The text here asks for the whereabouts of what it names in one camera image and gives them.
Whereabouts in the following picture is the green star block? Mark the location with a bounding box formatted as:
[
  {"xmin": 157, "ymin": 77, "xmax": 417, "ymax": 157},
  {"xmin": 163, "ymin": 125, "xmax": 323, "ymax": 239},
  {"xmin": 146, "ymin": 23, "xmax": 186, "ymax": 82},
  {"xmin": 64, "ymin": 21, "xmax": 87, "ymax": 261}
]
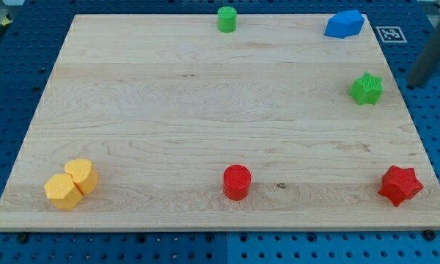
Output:
[{"xmin": 349, "ymin": 72, "xmax": 384, "ymax": 106}]

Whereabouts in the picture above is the red star block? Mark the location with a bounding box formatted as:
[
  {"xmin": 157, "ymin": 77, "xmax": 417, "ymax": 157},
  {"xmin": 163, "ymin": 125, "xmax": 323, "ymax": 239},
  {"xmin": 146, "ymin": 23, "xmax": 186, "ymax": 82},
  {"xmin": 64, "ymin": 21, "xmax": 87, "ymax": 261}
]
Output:
[{"xmin": 378, "ymin": 165, "xmax": 424, "ymax": 207}]

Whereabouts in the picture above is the red cylinder block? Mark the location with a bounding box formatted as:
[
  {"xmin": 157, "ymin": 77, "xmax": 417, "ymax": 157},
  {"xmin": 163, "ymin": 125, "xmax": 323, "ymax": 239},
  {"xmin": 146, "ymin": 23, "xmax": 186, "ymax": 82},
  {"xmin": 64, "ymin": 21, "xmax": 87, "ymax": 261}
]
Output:
[{"xmin": 223, "ymin": 164, "xmax": 252, "ymax": 201}]

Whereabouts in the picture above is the wooden board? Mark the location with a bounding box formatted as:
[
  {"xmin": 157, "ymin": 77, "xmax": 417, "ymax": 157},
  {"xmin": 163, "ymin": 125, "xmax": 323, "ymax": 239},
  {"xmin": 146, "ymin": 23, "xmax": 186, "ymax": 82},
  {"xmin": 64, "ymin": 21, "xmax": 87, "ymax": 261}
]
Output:
[{"xmin": 0, "ymin": 14, "xmax": 440, "ymax": 232}]

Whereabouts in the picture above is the green cylinder block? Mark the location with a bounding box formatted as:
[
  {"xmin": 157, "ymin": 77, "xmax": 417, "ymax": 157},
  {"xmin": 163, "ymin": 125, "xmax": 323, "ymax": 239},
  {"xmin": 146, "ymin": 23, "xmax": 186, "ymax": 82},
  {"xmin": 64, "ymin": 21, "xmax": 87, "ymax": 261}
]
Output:
[{"xmin": 217, "ymin": 7, "xmax": 237, "ymax": 33}]

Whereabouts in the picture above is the yellow heart block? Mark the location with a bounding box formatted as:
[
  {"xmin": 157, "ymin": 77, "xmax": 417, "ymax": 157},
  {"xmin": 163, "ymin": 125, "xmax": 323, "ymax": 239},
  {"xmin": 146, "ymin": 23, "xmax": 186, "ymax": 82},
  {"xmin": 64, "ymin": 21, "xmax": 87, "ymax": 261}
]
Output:
[{"xmin": 64, "ymin": 158, "xmax": 99, "ymax": 194}]

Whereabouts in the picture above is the blue pentagon block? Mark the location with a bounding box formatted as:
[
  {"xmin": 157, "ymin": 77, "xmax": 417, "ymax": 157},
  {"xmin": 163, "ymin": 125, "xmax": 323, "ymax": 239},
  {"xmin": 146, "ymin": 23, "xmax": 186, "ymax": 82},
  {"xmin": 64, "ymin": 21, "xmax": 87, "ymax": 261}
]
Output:
[{"xmin": 324, "ymin": 10, "xmax": 364, "ymax": 39}]

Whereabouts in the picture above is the yellow hexagon block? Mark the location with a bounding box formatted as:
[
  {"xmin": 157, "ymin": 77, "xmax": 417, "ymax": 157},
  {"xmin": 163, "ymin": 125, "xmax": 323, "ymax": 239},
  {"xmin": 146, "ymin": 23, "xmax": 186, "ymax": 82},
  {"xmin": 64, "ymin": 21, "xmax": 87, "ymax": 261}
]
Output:
[{"xmin": 44, "ymin": 173, "xmax": 83, "ymax": 210}]

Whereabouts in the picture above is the white fiducial marker tag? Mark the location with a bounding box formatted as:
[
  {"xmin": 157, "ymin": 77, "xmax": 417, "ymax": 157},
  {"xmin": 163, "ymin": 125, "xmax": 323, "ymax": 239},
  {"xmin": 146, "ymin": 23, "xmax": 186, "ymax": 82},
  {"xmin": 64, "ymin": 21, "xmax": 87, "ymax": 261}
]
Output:
[{"xmin": 376, "ymin": 26, "xmax": 407, "ymax": 43}]

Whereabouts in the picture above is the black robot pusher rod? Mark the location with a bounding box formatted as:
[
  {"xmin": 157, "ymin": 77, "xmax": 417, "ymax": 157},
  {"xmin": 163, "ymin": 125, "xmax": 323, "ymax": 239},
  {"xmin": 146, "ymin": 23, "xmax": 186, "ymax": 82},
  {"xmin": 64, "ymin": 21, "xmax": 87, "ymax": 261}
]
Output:
[{"xmin": 406, "ymin": 21, "xmax": 440, "ymax": 88}]

